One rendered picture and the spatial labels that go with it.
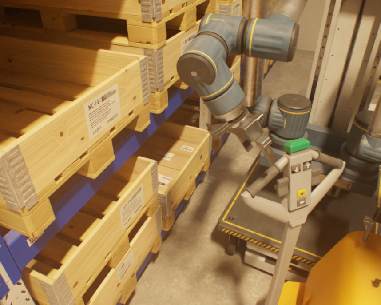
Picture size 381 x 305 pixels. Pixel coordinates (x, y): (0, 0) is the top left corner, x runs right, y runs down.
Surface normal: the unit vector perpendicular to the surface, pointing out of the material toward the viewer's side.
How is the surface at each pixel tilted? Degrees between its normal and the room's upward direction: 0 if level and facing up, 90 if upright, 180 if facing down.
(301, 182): 74
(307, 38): 90
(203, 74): 102
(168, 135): 90
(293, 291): 22
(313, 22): 90
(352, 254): 45
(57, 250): 0
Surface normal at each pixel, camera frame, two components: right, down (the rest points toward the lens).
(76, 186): 0.92, 0.23
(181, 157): 0.00, -0.81
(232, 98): 0.35, 0.32
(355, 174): -0.20, -0.55
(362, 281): -0.22, -0.84
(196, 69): -0.37, 0.70
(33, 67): -0.39, 0.54
